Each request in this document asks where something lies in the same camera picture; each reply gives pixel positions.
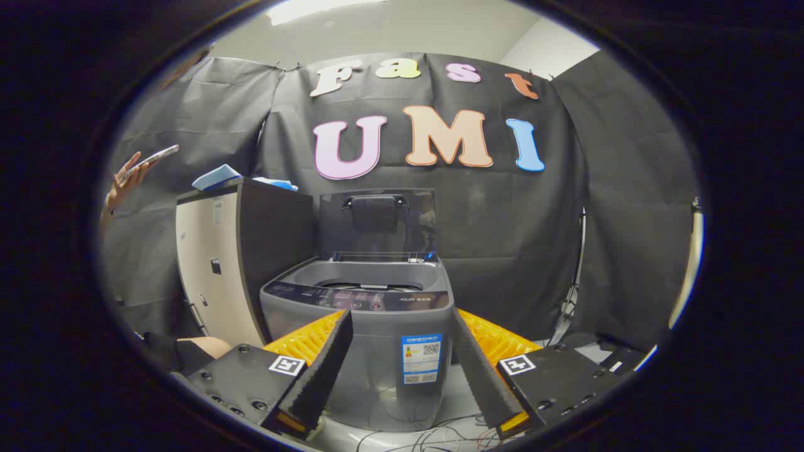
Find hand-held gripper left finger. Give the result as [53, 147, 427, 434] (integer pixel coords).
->
[187, 308, 354, 440]

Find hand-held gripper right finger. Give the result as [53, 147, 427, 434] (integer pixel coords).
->
[450, 306, 622, 440]

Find grey washing machine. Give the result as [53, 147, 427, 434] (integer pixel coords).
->
[259, 253, 486, 449]

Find light blue shirt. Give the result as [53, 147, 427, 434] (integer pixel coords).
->
[191, 164, 300, 192]

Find black light stand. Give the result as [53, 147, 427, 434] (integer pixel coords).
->
[545, 207, 589, 347]

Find beige and dark cabinet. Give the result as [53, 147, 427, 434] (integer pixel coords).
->
[175, 178, 317, 348]

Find black backdrop cloth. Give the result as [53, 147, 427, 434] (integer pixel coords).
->
[102, 50, 699, 353]

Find smartphone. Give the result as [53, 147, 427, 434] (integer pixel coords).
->
[119, 144, 180, 180]

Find ceiling light panel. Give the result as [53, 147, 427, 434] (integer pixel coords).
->
[266, 0, 388, 26]

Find thin floor cables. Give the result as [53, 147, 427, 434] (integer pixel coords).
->
[357, 413, 503, 452]

